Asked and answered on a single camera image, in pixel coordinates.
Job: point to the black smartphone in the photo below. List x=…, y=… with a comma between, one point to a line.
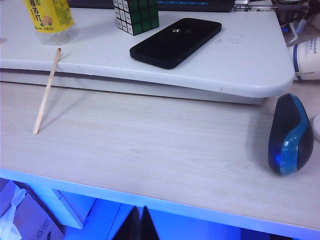
x=172, y=45

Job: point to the white cylinder blue print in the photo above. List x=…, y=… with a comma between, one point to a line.
x=307, y=60

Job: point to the white desk support panel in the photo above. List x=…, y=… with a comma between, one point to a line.
x=67, y=207

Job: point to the clear bottle yellow label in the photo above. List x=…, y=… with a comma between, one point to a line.
x=50, y=15

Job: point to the blue black computer mouse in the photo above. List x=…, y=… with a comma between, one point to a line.
x=285, y=125

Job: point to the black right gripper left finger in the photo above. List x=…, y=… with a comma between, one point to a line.
x=130, y=227

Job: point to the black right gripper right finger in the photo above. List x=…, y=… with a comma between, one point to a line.
x=148, y=227

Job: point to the white desk riser platform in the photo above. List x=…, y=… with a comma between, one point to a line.
x=100, y=57

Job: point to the thin wooden stick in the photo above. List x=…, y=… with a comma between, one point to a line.
x=47, y=90

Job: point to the black computer keyboard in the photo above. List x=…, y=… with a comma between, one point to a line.
x=190, y=6

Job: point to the brown cardboard box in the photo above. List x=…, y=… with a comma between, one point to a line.
x=32, y=220

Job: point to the black rubik's cube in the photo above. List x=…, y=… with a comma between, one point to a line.
x=140, y=17

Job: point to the white round object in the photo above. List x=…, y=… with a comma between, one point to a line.
x=316, y=127

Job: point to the white plastic bag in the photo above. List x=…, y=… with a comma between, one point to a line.
x=12, y=212

